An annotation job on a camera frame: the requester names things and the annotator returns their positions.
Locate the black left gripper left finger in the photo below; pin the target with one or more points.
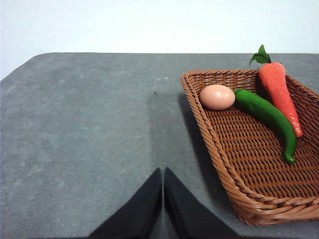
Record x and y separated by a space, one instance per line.
139 214

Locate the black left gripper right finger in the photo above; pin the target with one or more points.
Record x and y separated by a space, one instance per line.
187 216

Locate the brown woven wicker basket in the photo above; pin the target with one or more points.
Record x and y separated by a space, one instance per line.
249 161

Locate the beige egg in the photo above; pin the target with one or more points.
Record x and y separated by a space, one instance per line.
216 97

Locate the green toy chili pepper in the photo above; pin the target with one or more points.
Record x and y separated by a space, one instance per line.
261 109

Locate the orange toy carrot green leaves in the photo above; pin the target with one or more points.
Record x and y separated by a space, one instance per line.
276 87

